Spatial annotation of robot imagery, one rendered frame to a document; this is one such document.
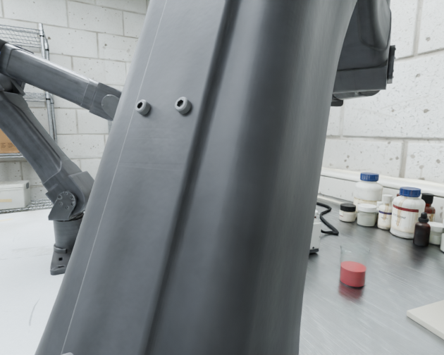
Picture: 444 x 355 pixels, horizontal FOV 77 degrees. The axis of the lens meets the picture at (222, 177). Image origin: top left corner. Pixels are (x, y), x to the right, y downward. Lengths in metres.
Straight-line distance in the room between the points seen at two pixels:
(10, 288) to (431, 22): 1.09
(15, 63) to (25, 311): 0.42
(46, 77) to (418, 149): 0.91
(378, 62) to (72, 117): 2.71
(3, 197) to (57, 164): 2.07
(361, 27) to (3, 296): 0.57
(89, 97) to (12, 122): 0.16
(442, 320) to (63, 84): 0.68
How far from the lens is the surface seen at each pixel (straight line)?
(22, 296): 0.55
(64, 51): 2.96
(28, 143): 0.64
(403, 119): 0.97
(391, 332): 0.45
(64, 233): 0.64
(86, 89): 0.58
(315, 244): 0.61
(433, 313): 0.50
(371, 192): 0.86
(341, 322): 0.44
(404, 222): 0.78
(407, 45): 1.00
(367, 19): 0.29
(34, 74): 0.64
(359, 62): 0.33
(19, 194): 2.64
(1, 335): 0.48
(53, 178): 0.61
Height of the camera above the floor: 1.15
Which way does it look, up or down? 9 degrees down
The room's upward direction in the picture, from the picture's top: straight up
